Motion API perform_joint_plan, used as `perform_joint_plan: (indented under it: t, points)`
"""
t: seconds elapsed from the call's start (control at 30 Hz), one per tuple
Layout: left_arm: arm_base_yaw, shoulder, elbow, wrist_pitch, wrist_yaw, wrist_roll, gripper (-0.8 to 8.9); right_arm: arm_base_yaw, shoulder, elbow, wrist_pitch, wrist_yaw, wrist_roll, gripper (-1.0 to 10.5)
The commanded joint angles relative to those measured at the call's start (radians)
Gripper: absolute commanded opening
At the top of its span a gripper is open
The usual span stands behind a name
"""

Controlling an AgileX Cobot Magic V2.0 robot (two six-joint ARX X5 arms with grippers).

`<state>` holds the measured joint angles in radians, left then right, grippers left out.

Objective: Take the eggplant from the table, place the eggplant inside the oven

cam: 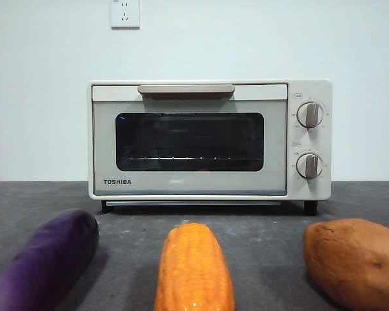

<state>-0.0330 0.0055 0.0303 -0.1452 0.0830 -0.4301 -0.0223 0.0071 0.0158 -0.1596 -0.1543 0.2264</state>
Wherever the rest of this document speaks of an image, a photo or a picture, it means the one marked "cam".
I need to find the glass oven door with handle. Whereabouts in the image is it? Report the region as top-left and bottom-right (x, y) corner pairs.
(91, 83), (289, 197)

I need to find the brown sweet potato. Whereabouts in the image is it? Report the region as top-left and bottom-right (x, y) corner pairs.
(303, 218), (389, 311)

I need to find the orange corn cob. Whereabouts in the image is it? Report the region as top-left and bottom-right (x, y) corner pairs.
(154, 222), (237, 311)

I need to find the round timer knob on oven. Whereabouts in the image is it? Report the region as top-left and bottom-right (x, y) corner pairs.
(295, 153), (324, 180)

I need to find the round temperature knob on oven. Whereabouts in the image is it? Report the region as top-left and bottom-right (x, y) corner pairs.
(296, 102), (325, 129)

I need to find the white wall socket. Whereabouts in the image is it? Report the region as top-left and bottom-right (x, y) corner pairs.
(110, 0), (141, 30)

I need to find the metal wire oven rack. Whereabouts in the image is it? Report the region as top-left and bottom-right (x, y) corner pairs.
(126, 156), (261, 163)

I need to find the cream white Toshiba toaster oven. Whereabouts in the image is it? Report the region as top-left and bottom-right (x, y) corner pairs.
(86, 78), (333, 215)

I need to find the purple eggplant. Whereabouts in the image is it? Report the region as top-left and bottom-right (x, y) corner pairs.
(0, 209), (100, 311)

